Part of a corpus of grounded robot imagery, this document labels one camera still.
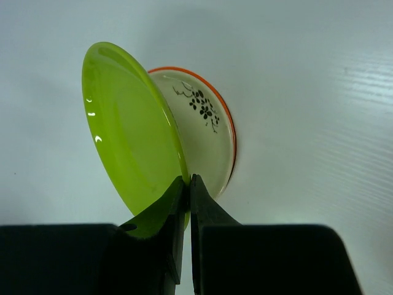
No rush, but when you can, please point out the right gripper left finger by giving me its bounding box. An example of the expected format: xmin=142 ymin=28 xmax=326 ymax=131
xmin=1 ymin=177 xmax=185 ymax=294

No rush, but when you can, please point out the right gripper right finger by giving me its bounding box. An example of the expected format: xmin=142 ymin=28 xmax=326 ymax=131
xmin=190 ymin=175 xmax=362 ymax=294

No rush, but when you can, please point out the orange plate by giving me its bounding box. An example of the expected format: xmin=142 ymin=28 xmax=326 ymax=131
xmin=147 ymin=66 xmax=237 ymax=179

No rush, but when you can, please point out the cream plate with flower branch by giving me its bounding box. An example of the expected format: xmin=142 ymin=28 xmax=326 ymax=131
xmin=150 ymin=69 xmax=235 ymax=200

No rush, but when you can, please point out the lime green plate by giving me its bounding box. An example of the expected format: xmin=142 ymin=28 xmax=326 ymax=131
xmin=82 ymin=42 xmax=190 ymax=239

